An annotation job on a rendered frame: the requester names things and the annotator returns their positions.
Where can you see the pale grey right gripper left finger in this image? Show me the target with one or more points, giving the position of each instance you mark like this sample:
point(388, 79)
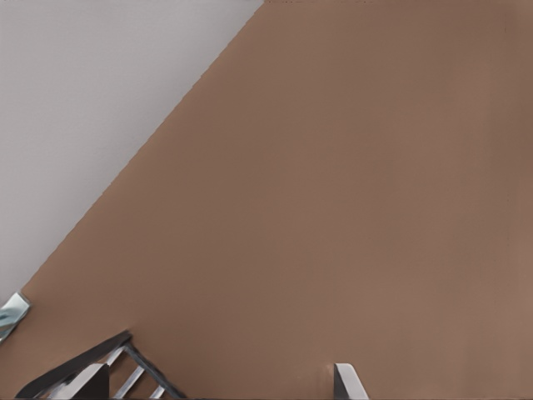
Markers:
point(96, 383)

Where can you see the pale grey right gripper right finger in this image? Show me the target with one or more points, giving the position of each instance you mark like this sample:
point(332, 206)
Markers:
point(347, 383)

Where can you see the dark slatted shoe rack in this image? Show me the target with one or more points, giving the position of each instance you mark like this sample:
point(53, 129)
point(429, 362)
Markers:
point(137, 360)

